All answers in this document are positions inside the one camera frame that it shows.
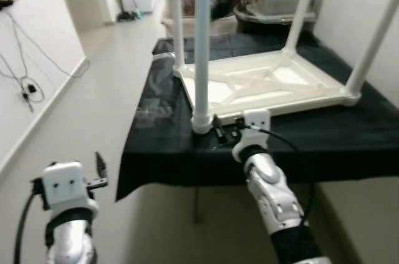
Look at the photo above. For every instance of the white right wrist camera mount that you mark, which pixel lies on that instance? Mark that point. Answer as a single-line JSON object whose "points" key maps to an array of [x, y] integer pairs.
{"points": [[255, 120]]}

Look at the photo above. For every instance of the white plastic children table top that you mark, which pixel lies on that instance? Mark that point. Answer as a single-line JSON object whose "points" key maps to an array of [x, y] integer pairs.
{"points": [[268, 80]]}

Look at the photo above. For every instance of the grey cloth covered ledge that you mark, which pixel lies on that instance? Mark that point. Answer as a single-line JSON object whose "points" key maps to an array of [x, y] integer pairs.
{"points": [[218, 27]]}

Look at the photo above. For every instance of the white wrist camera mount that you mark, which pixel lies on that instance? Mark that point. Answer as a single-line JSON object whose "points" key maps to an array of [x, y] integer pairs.
{"points": [[255, 120], [65, 186]]}

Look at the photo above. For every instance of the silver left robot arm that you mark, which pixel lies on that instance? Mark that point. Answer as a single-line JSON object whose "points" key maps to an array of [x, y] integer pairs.
{"points": [[68, 239]]}

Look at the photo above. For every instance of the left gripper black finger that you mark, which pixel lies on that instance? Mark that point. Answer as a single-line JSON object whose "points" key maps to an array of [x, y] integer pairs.
{"points": [[100, 164]]}

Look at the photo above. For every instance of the clear tape patch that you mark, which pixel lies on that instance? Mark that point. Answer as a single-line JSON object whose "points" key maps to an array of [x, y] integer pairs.
{"points": [[149, 114]]}

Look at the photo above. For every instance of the black round basin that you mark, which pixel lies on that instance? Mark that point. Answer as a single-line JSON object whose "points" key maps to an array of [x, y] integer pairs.
{"points": [[262, 24]]}

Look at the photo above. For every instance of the clear plastic wrap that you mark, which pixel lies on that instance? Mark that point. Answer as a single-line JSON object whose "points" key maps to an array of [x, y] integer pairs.
{"points": [[162, 56]]}

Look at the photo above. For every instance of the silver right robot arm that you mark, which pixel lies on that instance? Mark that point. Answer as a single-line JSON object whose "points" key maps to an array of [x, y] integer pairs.
{"points": [[274, 195]]}

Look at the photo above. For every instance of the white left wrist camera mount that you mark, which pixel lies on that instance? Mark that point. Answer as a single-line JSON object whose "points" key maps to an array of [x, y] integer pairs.
{"points": [[65, 186]]}

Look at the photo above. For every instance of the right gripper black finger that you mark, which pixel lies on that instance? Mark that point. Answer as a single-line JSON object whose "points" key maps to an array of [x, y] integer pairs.
{"points": [[218, 132]]}

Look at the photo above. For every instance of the black wifi router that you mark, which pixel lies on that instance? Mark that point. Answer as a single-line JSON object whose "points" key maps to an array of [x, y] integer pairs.
{"points": [[5, 3]]}

